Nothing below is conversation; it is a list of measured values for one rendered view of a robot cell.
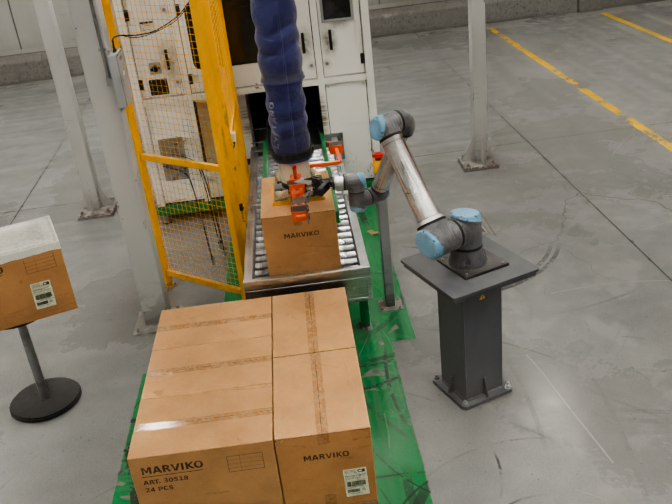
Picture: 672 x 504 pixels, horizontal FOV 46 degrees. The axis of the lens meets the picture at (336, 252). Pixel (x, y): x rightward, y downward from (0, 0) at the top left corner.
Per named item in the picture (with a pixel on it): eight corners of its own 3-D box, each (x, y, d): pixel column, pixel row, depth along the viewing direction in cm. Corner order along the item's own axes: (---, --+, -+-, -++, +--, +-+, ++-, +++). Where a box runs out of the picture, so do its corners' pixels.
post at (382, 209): (384, 303, 519) (371, 158, 474) (394, 302, 519) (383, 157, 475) (386, 308, 513) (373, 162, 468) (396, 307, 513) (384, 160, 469)
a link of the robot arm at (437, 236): (467, 244, 378) (400, 103, 384) (439, 256, 370) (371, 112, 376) (450, 253, 391) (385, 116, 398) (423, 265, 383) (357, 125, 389)
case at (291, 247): (270, 238, 496) (261, 178, 478) (334, 230, 497) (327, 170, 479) (270, 284, 442) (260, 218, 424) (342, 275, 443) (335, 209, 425)
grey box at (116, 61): (124, 99, 471) (113, 48, 458) (133, 98, 471) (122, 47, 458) (119, 108, 454) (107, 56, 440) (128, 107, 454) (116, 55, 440)
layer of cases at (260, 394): (175, 371, 448) (161, 310, 430) (351, 348, 450) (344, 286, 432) (146, 532, 341) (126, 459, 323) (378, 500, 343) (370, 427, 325)
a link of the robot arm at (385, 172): (412, 99, 394) (377, 188, 446) (392, 105, 388) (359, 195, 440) (426, 114, 389) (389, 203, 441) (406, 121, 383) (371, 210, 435)
